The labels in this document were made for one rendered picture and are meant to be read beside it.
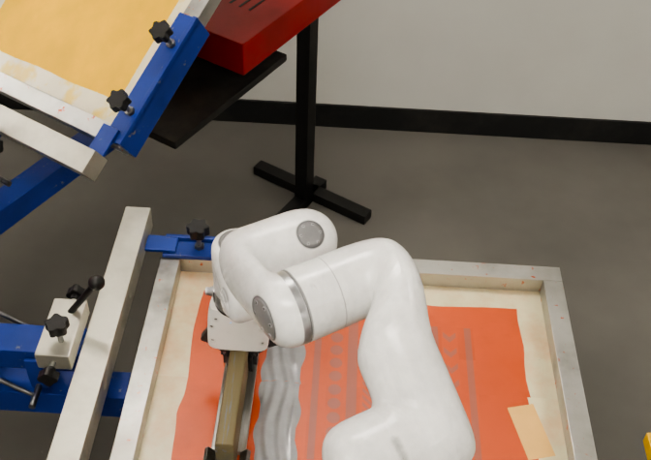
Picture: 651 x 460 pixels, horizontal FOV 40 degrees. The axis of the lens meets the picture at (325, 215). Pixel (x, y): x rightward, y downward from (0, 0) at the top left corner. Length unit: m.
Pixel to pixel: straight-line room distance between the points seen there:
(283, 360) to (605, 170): 2.31
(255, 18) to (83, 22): 0.44
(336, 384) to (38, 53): 0.97
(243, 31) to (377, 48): 1.36
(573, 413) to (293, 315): 0.78
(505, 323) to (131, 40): 0.96
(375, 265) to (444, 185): 2.52
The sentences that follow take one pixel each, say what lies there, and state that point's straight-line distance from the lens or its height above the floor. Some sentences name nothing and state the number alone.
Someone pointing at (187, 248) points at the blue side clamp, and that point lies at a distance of 1.77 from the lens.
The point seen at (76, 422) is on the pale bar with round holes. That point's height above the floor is 1.04.
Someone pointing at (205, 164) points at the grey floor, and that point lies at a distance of 3.52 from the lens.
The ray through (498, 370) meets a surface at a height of 0.95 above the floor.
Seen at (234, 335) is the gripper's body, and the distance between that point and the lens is 1.47.
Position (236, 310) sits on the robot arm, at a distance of 1.29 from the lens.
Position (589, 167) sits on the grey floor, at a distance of 3.70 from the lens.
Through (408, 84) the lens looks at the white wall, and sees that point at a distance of 3.58.
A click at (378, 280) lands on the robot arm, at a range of 0.95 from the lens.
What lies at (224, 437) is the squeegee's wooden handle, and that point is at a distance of 1.42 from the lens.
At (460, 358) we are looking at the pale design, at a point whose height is 0.95.
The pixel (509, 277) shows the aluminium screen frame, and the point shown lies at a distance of 1.77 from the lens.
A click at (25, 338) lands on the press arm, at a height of 1.04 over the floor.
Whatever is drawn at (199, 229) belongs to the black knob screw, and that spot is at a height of 1.06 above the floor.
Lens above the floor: 2.25
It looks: 43 degrees down
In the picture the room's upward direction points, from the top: 3 degrees clockwise
